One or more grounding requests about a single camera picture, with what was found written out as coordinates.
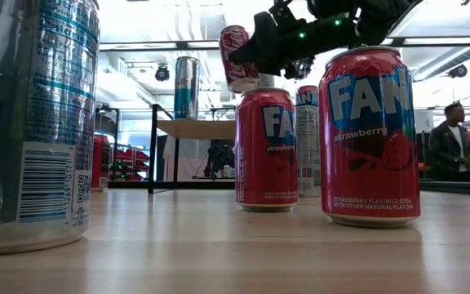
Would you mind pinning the red Coca-Cola can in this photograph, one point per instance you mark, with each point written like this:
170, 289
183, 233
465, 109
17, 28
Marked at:
235, 61

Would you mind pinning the black ceiling spotlight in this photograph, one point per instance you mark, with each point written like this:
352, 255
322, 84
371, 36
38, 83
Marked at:
300, 71
458, 71
162, 73

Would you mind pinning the wooden shelf black metal legs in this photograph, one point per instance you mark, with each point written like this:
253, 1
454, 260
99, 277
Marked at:
194, 128

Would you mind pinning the black aluminium extrusion frame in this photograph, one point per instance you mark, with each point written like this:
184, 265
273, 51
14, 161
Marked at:
137, 184

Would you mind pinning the black overhead beam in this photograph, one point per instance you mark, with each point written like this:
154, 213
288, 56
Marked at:
398, 41

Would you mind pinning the silver blue energy drink can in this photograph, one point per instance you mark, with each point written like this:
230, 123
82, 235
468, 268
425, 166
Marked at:
186, 94
55, 122

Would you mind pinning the slim Fanta can black lid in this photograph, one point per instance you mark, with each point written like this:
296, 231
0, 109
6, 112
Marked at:
309, 155

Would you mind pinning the white cloth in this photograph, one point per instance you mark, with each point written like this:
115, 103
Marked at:
190, 161

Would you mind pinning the red Fanta strawberry can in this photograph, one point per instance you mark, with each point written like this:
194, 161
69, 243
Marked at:
365, 171
259, 163

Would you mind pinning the white pillar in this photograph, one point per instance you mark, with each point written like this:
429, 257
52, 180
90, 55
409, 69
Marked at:
427, 121

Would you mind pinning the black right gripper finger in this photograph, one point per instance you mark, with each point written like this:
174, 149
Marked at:
265, 41

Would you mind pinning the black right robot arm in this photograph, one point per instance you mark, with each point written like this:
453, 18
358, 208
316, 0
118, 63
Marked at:
386, 18

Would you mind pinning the grey slim can black lid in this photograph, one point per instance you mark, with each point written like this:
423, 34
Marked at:
267, 81

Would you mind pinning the red storage rack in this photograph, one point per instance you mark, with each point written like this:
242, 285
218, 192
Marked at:
137, 156

